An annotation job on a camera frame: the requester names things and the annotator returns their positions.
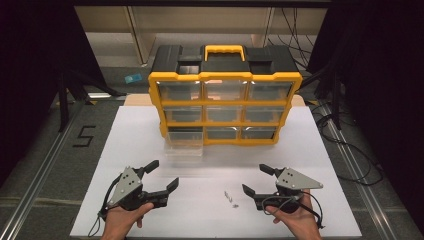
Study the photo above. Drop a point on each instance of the white strip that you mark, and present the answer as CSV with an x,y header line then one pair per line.
x,y
99,95

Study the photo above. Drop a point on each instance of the clear plastic drawer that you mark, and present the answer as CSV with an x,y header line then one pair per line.
x,y
185,144

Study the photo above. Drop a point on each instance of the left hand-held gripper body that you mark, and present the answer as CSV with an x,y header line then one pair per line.
x,y
125,186

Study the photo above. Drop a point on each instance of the yellow black organizer box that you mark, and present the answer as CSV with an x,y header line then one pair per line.
x,y
226,75

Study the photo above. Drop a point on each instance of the black curtain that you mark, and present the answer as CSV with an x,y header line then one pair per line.
x,y
383,83
30,83

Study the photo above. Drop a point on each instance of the beige cabinet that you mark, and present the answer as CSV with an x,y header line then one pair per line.
x,y
106,20

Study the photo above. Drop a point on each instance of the person's left hand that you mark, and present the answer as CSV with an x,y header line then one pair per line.
x,y
121,220

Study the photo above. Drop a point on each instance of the black metal stand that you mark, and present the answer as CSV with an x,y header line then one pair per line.
x,y
63,106
336,100

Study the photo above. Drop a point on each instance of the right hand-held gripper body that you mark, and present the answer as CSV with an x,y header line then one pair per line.
x,y
293,181

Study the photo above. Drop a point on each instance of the blue card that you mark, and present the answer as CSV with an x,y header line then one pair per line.
x,y
133,78

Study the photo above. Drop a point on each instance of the metal floor rail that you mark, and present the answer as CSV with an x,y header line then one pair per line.
x,y
363,186
36,176

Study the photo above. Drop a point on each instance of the wooden board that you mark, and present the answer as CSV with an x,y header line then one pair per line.
x,y
138,100

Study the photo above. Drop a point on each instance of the grid of clear drawers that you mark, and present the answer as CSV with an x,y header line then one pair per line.
x,y
221,90

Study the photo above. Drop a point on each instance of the person's right hand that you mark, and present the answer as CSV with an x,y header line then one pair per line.
x,y
296,221

